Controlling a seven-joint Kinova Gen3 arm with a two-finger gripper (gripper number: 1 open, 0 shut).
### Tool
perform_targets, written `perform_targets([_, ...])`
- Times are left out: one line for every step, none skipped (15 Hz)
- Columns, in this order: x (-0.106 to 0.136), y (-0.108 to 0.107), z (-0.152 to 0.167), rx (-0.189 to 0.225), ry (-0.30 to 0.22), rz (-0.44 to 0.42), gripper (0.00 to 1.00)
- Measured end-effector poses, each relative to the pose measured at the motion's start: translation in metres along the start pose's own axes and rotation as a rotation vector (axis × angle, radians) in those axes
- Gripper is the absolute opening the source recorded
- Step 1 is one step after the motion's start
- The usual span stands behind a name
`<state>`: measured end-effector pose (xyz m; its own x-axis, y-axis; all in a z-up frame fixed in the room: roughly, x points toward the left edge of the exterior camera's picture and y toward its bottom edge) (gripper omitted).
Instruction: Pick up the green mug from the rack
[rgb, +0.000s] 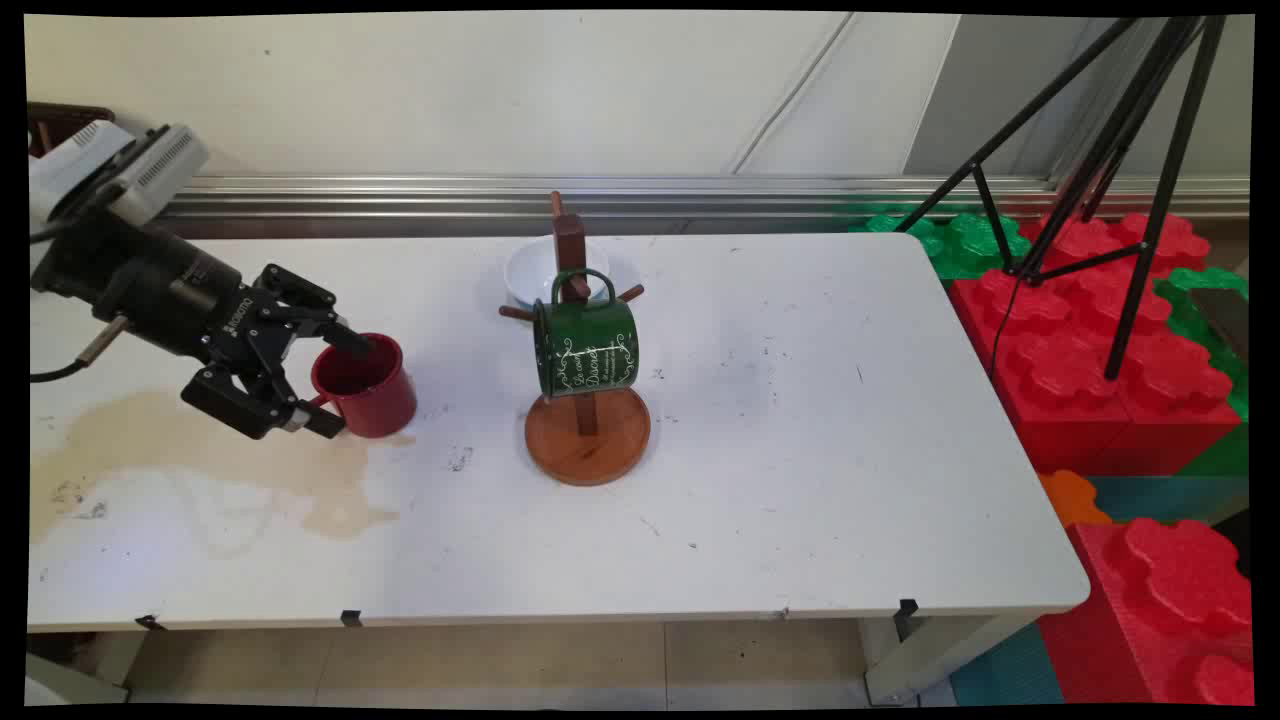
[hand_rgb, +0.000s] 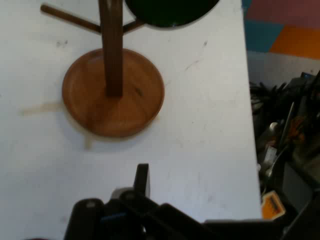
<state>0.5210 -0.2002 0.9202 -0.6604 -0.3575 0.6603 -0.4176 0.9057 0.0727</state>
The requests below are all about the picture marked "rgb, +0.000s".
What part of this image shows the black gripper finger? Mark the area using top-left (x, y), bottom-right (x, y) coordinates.
top-left (255, 264), bottom-right (377, 360)
top-left (180, 364), bottom-right (347, 442)

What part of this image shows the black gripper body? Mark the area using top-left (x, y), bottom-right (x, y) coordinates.
top-left (35, 205), bottom-right (303, 391)

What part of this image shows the red enamel mug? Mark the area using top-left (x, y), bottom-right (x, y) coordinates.
top-left (305, 333), bottom-right (419, 441)

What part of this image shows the green enamel mug white lettering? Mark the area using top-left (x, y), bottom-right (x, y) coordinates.
top-left (532, 267), bottom-right (641, 400)

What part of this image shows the brown wicker basket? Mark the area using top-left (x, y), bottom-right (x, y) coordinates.
top-left (28, 101), bottom-right (117, 158)

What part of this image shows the white bowl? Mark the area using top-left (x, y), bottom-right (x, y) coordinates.
top-left (505, 237), bottom-right (612, 310)

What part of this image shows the wooden mug tree stand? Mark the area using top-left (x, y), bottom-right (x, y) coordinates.
top-left (498, 190), bottom-right (653, 488)

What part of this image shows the white table leg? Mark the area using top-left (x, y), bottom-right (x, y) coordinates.
top-left (27, 630), bottom-right (133, 707)
top-left (862, 612), bottom-right (1043, 707)

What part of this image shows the green foam block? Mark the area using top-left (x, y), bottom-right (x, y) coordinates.
top-left (850, 210), bottom-right (1033, 282)
top-left (1153, 266), bottom-right (1251, 478)

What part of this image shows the teal foam block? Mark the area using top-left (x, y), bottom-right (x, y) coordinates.
top-left (948, 623), bottom-right (1067, 707)

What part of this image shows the orange foam block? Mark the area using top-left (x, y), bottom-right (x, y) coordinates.
top-left (1037, 469), bottom-right (1113, 530)

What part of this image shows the black tripod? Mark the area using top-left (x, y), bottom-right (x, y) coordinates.
top-left (895, 15), bottom-right (1229, 382)

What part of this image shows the teal foam mat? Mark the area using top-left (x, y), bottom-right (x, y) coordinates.
top-left (1088, 474), bottom-right (1251, 527)

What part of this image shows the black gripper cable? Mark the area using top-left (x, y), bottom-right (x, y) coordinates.
top-left (30, 314), bottom-right (133, 386)

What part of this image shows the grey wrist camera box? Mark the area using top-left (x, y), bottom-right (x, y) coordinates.
top-left (105, 124), bottom-right (211, 227)

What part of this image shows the metal wall rail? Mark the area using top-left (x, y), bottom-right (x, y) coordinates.
top-left (155, 174), bottom-right (1251, 237)

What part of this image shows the white wall conduit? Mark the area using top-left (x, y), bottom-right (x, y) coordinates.
top-left (728, 14), bottom-right (863, 177)

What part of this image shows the thin black tripod cable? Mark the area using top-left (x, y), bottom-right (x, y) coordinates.
top-left (988, 275), bottom-right (1023, 379)

